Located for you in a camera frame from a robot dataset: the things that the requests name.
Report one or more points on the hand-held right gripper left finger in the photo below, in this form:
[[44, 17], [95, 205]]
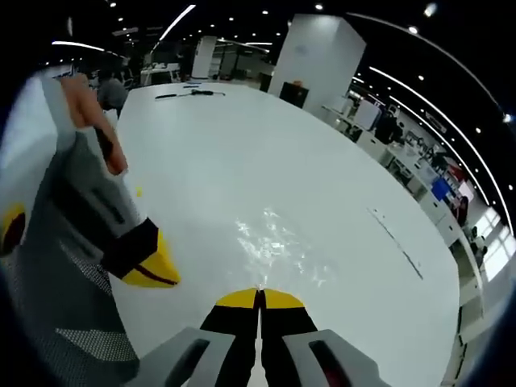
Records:
[[209, 346]]

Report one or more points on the grey mesh office chair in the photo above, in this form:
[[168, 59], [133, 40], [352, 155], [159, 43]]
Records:
[[76, 318]]

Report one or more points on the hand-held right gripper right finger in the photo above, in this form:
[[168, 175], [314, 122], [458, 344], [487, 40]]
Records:
[[318, 346]]

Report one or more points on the red and white wall poster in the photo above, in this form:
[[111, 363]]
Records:
[[457, 175]]

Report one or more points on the blue box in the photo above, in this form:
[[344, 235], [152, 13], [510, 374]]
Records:
[[440, 188]]

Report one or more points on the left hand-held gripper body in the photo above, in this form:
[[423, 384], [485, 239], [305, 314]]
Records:
[[24, 137]]

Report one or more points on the person's left hand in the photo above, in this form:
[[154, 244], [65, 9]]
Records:
[[86, 113]]

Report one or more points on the white square pillar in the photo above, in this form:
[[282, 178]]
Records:
[[318, 60]]

